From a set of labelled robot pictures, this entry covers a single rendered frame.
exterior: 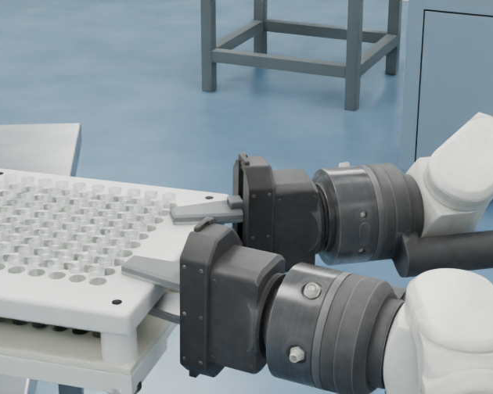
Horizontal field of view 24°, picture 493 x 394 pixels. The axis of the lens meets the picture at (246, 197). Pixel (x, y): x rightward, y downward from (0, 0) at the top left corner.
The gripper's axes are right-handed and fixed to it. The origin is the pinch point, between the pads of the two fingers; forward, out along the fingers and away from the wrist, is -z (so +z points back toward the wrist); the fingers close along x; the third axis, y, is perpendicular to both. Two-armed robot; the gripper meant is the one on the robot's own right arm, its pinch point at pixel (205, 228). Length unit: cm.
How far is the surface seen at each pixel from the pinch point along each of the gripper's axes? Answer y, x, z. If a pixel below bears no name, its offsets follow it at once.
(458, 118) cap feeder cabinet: 235, 80, 141
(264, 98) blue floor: 354, 110, 109
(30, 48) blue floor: 461, 113, 20
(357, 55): 328, 86, 139
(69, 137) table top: 76, 19, -4
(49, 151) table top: 71, 19, -7
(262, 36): 413, 99, 124
